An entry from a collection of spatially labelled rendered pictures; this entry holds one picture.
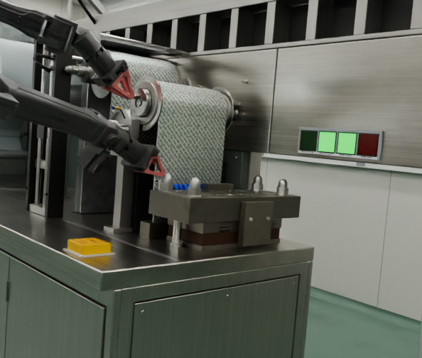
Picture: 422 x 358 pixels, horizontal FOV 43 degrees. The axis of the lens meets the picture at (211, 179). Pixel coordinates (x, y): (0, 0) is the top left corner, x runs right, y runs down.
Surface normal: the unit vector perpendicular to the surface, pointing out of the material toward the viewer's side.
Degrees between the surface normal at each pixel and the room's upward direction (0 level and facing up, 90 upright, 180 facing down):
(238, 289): 90
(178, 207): 90
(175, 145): 90
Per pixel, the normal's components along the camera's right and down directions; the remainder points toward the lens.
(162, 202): -0.75, -0.01
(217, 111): 0.66, 0.11
